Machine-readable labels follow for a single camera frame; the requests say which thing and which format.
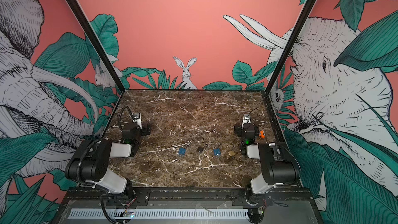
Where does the right black frame post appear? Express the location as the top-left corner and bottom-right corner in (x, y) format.
(265, 0), (316, 94)

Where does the white slotted cable duct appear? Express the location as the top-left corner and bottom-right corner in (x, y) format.
(67, 208), (248, 220)

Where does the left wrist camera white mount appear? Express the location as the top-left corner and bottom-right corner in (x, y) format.
(133, 113), (142, 129)

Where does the left black frame post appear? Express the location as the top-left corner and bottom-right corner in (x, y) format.
(65, 0), (125, 93)

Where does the black frame post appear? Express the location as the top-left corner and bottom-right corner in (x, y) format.
(265, 0), (316, 94)
(65, 0), (125, 93)

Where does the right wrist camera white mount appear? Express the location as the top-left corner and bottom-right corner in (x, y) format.
(241, 114), (251, 129)

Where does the black mounting rail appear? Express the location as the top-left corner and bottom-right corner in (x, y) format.
(62, 187), (315, 207)

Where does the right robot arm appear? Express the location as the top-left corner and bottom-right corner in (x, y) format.
(234, 123), (301, 195)

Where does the blue padlock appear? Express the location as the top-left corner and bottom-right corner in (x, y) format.
(213, 148), (221, 157)
(178, 147), (186, 156)

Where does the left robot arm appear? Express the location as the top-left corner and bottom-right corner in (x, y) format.
(64, 122), (151, 204)

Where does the orange toy car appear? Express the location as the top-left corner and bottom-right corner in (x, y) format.
(259, 130), (265, 139)

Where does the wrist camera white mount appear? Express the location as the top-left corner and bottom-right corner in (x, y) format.
(133, 113), (142, 129)
(241, 114), (251, 129)

